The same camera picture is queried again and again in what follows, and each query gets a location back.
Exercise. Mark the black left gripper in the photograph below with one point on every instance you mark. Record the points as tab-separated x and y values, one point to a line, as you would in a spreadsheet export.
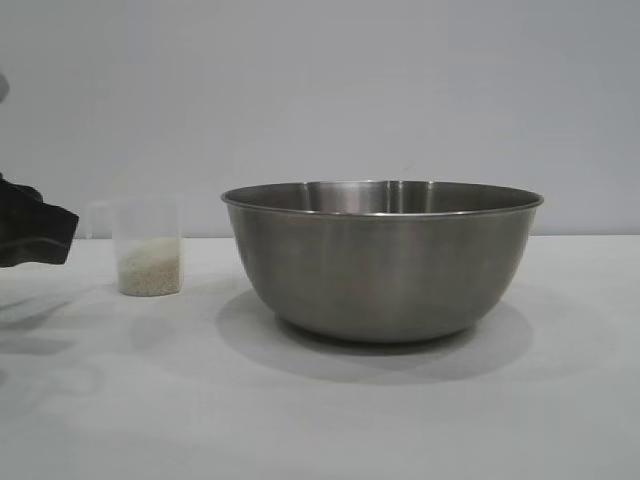
35	230

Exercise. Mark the stainless steel mixing bowl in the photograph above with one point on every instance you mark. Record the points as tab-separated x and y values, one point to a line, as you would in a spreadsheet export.
380	270

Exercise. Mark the translucent plastic measuring cup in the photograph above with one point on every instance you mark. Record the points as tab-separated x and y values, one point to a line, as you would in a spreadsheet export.
150	220

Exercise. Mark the white rice grains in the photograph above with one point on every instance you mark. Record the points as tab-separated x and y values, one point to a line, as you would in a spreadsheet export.
149	270

